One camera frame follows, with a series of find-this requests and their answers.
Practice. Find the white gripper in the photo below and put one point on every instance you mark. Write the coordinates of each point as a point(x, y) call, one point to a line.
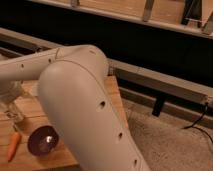
point(9, 91)

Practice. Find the clear plastic bottle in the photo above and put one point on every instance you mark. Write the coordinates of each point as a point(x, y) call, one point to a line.
point(12, 112)

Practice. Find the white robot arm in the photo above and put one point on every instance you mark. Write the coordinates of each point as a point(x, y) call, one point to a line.
point(71, 90)

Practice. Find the dark purple ceramic bowl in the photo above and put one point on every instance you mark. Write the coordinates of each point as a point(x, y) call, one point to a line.
point(42, 141)

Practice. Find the orange carrot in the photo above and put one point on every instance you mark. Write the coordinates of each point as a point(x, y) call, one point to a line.
point(14, 141)

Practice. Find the metal floor rail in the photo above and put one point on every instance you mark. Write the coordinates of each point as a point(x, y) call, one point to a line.
point(160, 83)

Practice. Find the wooden shelf frame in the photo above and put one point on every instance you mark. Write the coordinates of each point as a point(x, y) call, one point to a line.
point(165, 14)

